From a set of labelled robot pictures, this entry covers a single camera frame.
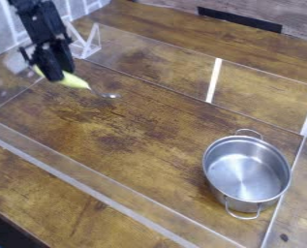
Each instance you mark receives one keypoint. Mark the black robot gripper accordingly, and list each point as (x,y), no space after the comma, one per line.
(43,25)

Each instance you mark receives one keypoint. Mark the green handled metal spoon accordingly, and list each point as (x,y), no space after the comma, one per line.
(75,81)

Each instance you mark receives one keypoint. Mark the clear acrylic triangular stand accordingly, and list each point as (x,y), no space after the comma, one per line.
(83,47)

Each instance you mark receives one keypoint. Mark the stainless steel pot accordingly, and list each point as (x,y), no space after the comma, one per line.
(247,173)

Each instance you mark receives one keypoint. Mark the clear acrylic front barrier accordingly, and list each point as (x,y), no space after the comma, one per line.
(161,218)

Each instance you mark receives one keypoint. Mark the black wall baseboard strip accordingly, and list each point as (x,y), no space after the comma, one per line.
(242,20)

